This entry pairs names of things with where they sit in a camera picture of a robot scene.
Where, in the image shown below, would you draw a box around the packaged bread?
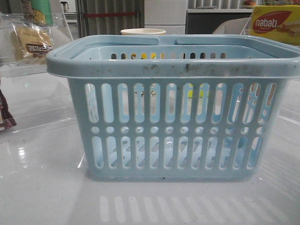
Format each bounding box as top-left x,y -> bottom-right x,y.
0,13 -> 73,78

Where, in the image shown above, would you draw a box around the light blue plastic basket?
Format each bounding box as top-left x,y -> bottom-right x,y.
46,35 -> 300,180

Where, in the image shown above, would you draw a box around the yellow popcorn paper cup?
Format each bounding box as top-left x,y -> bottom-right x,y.
120,28 -> 166,35

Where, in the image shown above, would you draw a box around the white drawer cabinet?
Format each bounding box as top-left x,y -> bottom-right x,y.
144,0 -> 188,34

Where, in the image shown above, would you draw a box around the clear acrylic display shelf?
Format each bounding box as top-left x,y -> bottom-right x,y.
0,13 -> 82,136

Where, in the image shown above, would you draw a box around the clear acrylic right stand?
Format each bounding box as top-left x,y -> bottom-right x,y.
240,14 -> 252,35

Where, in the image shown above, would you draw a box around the brown snack packet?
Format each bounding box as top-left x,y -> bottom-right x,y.
0,91 -> 16,132

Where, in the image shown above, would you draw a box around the yellow nabati wafer box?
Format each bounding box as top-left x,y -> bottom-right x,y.
247,5 -> 300,46

